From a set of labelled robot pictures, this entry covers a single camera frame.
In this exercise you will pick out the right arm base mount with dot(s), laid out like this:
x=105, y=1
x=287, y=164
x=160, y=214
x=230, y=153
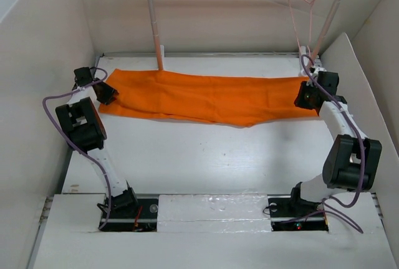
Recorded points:
x=289, y=216

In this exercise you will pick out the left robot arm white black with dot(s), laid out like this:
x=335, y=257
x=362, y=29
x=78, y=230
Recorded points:
x=80, y=122

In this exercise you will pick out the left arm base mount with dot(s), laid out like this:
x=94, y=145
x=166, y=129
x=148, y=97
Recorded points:
x=142, y=218

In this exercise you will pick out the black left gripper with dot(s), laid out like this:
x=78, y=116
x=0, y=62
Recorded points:
x=110, y=94

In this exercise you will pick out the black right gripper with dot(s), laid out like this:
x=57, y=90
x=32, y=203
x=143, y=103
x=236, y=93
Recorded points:
x=299, y=101

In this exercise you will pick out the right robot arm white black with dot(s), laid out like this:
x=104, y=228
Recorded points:
x=352, y=162

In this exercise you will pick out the orange trousers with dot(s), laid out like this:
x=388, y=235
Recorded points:
x=237, y=101

